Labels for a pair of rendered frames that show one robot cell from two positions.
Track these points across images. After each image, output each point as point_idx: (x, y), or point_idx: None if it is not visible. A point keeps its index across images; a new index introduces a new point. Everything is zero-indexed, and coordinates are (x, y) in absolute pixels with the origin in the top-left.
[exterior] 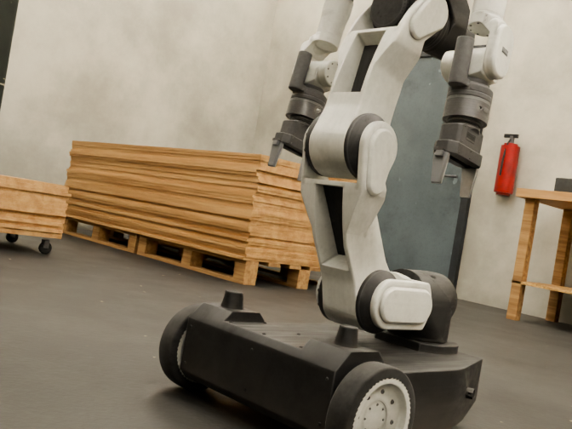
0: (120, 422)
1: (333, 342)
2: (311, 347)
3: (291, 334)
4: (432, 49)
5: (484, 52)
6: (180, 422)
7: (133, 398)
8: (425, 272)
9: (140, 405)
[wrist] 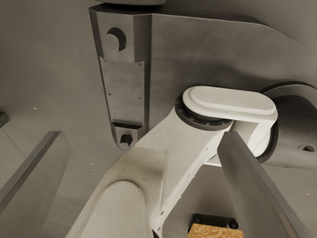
0: (61, 40)
1: (123, 134)
2: (113, 127)
3: (135, 96)
4: None
5: None
6: (93, 51)
7: (79, 0)
8: (288, 165)
9: (79, 16)
